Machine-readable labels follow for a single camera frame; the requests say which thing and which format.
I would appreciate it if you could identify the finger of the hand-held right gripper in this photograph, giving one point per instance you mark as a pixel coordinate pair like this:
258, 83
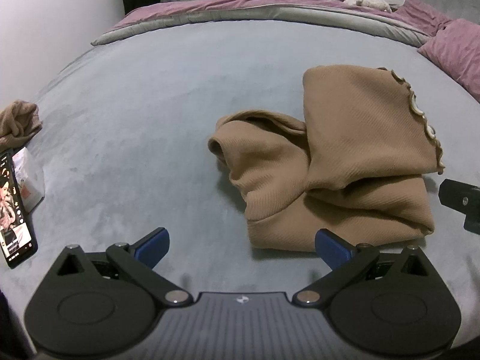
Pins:
455, 195

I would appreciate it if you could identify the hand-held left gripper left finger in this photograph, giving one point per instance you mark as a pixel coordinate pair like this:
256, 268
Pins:
153, 247

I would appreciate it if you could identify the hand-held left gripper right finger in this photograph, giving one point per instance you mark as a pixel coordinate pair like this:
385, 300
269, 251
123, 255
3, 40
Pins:
330, 249

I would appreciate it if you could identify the tan knit sweater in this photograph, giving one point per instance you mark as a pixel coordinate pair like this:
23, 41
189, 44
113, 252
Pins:
337, 138

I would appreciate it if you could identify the grey-blue bed sheet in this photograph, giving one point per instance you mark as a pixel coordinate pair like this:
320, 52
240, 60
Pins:
150, 120

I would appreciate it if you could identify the white packet orange print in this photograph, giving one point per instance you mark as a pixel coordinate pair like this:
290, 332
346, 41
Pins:
32, 180

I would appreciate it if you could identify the black smartphone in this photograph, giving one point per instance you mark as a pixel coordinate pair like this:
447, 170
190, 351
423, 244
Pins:
15, 213

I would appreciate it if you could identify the pink velvet pillow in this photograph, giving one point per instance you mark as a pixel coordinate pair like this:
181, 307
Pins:
457, 48

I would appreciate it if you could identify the beige knit garment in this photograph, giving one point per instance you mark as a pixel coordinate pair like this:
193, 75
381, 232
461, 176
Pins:
18, 120

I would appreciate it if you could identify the cream plush toy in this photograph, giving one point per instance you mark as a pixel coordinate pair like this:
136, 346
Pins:
369, 2

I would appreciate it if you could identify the pink and grey quilt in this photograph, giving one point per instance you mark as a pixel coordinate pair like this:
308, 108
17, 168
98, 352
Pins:
225, 7

